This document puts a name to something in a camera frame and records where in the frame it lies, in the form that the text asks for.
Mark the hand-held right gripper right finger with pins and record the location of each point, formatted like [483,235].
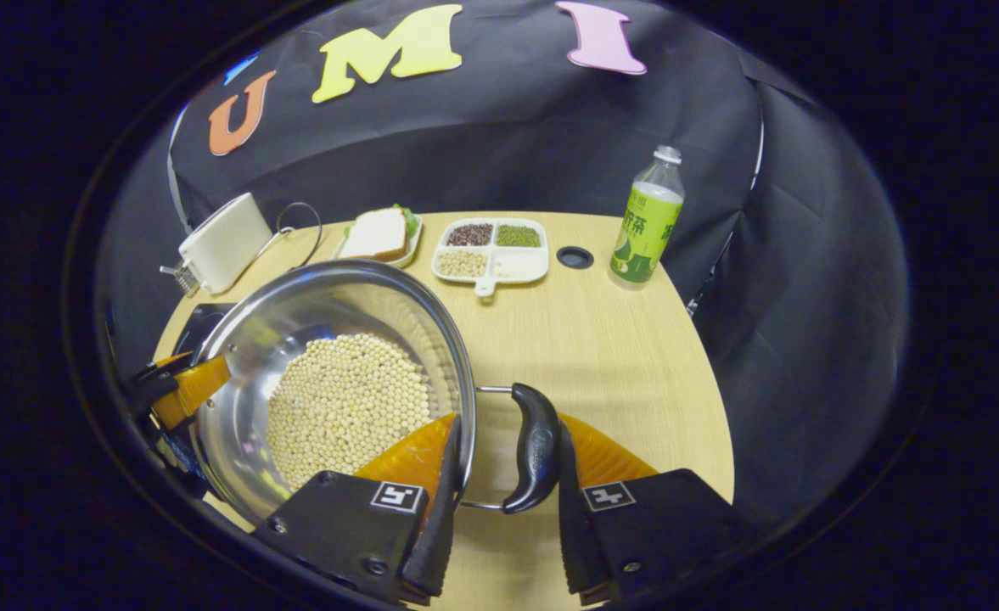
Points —
[575,526]

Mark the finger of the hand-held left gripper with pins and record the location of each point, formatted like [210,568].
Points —
[198,386]

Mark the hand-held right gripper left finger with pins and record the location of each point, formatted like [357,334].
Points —
[444,526]

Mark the black induction cooktop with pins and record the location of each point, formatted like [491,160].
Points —
[202,327]

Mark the stainless steel pot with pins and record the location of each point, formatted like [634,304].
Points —
[295,322]

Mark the pile of yellow soybeans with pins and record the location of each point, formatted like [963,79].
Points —
[346,407]

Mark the white toaster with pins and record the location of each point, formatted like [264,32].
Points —
[227,242]

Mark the sandwich with lettuce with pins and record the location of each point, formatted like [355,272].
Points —
[376,233]

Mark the small white plate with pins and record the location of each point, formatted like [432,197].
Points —
[408,252]

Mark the white divided grain dish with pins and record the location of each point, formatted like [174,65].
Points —
[520,265]

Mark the green drink bottle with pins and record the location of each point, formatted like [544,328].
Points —
[643,229]

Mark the black backdrop cloth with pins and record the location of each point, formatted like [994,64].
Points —
[507,153]

